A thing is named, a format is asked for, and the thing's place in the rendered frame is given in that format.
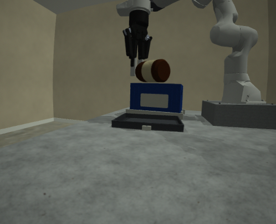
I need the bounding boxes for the brown glass bottle with cream label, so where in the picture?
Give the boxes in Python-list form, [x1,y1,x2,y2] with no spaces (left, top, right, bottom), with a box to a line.
[135,59,170,83]

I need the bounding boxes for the dark blue divided crate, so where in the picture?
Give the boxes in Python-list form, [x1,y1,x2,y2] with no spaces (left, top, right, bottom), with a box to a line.
[130,83,183,113]

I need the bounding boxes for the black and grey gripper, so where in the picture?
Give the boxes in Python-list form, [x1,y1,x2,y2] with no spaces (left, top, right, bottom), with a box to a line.
[122,9,152,76]

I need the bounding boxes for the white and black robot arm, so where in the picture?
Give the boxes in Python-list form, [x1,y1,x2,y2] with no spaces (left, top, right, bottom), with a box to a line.
[116,0,266,104]

